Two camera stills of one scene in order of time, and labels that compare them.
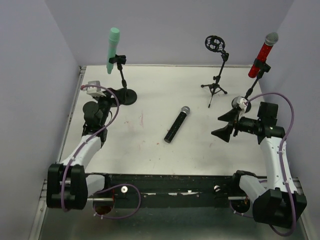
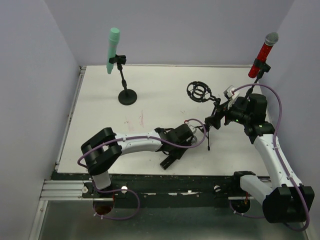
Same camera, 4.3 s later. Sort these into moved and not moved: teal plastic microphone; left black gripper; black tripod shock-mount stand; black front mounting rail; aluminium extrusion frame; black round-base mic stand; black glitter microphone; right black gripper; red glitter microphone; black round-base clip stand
Moved: left black gripper; black glitter microphone; right black gripper; black tripod shock-mount stand
Not moved: black front mounting rail; aluminium extrusion frame; black round-base clip stand; red glitter microphone; teal plastic microphone; black round-base mic stand
